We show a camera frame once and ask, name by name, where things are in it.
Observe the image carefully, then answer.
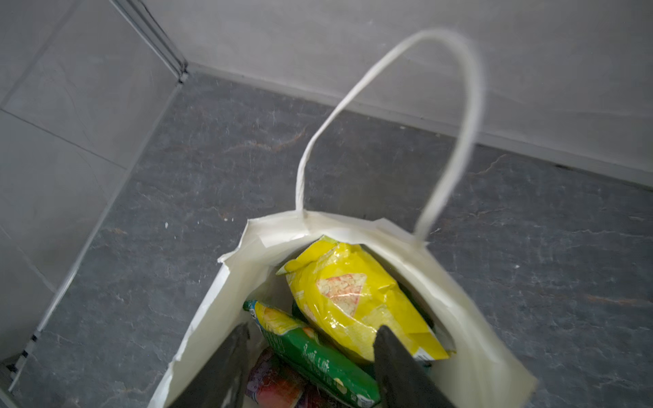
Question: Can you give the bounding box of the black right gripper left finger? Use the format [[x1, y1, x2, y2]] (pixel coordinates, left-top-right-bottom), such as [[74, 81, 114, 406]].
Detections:
[[171, 323, 249, 408]]

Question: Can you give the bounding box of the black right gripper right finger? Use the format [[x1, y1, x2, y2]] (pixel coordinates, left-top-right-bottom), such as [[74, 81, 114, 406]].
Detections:
[[373, 326, 455, 408]]

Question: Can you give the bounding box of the white floral paper bag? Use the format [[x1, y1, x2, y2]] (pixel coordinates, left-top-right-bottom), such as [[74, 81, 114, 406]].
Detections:
[[150, 29, 537, 407]]

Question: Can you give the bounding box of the green Fox's candy bag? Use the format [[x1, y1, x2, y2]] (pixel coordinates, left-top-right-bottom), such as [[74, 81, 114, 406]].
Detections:
[[243, 300, 381, 407]]

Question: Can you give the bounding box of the yellow chips snack bag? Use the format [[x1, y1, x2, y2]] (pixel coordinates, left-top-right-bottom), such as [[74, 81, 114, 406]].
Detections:
[[277, 236, 449, 363]]

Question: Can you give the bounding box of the purple Fox's berries candy bag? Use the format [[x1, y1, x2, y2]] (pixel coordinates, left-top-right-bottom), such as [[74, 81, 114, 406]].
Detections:
[[245, 348, 344, 408]]

